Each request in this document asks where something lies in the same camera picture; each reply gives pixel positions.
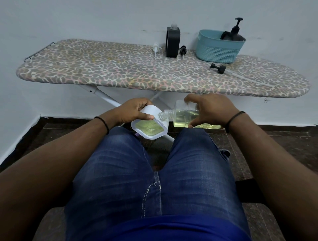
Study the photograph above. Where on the black wristband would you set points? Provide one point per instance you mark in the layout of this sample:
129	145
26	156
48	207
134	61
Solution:
104	124
232	119

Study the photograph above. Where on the person's left forearm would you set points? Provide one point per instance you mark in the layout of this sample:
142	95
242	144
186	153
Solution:
49	171

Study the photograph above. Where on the black bottle with clear cap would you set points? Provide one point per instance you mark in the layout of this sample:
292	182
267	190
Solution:
173	42

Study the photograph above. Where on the person's right forearm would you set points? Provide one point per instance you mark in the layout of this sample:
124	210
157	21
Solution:
278	168

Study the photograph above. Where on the black pump dispenser bottle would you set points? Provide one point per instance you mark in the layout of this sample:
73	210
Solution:
234	33

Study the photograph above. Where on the person's left hand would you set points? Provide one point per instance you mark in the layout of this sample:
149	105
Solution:
126	111

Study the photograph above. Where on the teal plastic basket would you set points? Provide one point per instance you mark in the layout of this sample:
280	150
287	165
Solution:
215	51

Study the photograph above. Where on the dark shoe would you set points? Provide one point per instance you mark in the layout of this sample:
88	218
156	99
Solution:
224	154

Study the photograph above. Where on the blue shirt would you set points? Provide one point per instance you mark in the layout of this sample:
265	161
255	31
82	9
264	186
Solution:
178	229

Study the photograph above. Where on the person's right hand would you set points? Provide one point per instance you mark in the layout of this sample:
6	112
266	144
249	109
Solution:
216	110

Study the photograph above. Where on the blue jeans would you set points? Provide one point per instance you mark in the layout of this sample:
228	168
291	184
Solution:
154	183

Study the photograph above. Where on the white pump head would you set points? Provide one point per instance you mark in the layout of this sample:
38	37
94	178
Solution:
156	48

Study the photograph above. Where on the clear bottle with yellow liquid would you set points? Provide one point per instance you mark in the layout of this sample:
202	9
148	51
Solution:
183	118

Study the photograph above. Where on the white plastic bottle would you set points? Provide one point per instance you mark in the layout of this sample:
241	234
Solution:
150	128

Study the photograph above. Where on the person's left thumb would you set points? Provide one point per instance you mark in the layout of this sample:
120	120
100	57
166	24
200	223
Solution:
146	116

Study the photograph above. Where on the small black pump head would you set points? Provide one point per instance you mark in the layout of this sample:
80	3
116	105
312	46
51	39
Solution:
183	50

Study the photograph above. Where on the black pump with clear tube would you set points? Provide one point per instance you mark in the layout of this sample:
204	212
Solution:
219	68

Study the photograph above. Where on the person's right thumb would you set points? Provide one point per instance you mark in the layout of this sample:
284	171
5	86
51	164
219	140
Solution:
196	122

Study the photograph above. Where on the ironing board with patterned cover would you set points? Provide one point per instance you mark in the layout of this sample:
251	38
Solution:
129	67

